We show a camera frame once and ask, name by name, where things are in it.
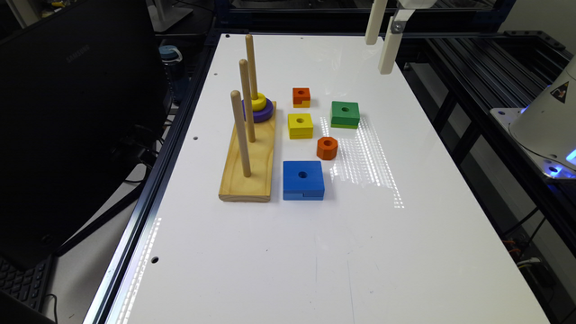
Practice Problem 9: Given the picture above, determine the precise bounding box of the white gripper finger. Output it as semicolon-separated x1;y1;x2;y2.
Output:
378;9;415;75
364;0;388;45

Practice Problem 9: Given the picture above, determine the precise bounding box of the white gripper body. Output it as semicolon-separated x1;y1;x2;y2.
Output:
398;0;437;10

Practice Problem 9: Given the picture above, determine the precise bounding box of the blue square block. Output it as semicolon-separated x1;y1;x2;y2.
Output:
283;161;325;201

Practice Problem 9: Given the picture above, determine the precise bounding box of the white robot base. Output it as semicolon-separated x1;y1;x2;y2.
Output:
490;60;575;181

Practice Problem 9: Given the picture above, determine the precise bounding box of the green square block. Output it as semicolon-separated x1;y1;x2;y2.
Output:
330;101;360;129

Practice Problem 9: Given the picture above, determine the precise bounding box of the orange and yellow small block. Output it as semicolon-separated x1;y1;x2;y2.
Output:
292;87;311;108

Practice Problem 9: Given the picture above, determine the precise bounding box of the orange octagonal block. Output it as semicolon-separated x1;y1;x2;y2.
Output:
317;137;338;160

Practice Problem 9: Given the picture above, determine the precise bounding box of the yellow square block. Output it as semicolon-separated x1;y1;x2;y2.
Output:
288;113;313;140

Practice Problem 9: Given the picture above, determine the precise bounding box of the rear wooden peg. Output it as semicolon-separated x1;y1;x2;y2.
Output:
245;34;258;100

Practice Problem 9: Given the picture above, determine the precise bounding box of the wooden peg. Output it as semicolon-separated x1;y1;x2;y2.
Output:
238;59;256;143
230;90;251;177
245;34;258;100

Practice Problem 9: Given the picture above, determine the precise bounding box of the middle wooden peg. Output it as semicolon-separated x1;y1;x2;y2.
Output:
238;59;256;143

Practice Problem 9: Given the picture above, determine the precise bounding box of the front wooden peg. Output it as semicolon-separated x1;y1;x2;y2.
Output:
230;90;251;177

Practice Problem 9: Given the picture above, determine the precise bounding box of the water bottle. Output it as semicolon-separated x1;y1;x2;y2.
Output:
158;45;189;105

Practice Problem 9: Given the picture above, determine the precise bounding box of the wooden peg base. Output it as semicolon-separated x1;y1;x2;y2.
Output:
218;100;278;203

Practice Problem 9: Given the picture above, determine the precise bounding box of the black Samsung monitor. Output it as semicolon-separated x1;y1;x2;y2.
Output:
1;0;169;270

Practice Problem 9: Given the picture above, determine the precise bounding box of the black keyboard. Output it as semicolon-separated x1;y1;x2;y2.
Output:
0;256;53;312

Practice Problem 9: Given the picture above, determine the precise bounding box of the black aluminium frame rack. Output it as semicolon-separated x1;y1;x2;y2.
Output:
396;32;575;253

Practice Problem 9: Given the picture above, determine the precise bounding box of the yellow ring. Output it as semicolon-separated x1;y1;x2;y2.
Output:
249;92;268;113

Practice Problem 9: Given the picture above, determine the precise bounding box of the purple ring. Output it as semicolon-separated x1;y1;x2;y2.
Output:
241;96;275;124

